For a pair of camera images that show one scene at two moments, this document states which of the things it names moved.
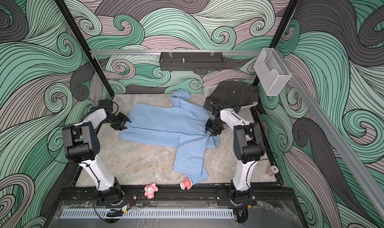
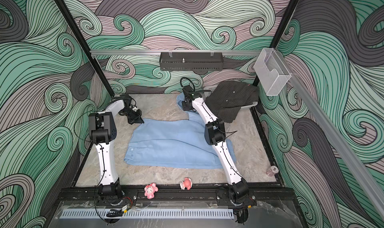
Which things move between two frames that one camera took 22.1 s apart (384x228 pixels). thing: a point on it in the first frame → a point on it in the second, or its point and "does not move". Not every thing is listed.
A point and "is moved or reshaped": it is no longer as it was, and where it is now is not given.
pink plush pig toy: x=149 y=190 does not move
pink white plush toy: x=187 y=183 does not move
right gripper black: x=208 y=128 → x=184 y=106
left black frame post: x=62 y=4 does not move
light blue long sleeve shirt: x=182 y=125 is moved or reshaped
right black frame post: x=279 y=33 does not move
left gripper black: x=121 y=126 → x=138 y=119
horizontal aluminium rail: x=218 y=51 does not move
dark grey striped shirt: x=230 y=94 does not move
